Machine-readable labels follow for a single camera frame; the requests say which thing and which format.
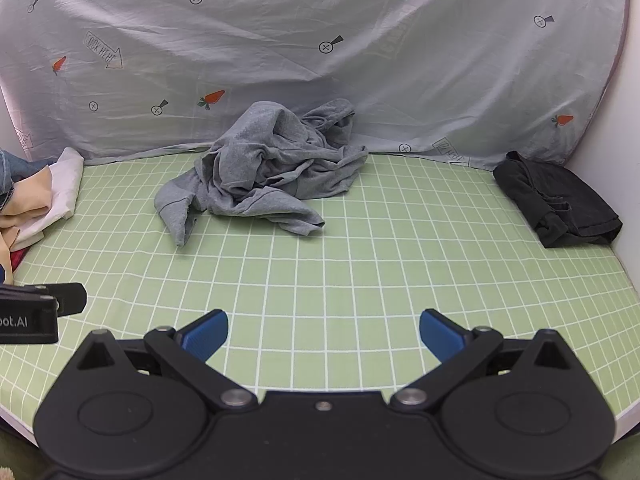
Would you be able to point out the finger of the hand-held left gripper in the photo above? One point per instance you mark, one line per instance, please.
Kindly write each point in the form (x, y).
(70, 299)

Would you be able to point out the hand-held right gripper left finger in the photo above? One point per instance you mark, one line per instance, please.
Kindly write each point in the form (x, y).
(205, 335)

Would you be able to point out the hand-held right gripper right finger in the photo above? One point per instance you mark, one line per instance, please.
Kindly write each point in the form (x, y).
(437, 332)

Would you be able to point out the grey zip hoodie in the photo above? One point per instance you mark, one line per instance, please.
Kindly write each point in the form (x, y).
(270, 170)

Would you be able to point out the red garment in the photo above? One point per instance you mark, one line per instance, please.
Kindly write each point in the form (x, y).
(17, 259)

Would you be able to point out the green grid mat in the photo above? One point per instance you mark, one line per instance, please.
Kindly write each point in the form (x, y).
(350, 270)

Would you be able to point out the beige garment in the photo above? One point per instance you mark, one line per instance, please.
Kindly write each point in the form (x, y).
(25, 200)

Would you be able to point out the white garment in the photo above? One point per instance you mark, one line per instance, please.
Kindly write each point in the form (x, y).
(65, 185)

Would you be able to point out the blue denim jeans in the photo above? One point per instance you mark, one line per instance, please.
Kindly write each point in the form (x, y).
(6, 175)

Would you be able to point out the black folded garment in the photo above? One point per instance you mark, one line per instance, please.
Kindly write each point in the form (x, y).
(555, 200)

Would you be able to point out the carrot printed pale sheet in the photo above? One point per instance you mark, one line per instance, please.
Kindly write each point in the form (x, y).
(300, 60)

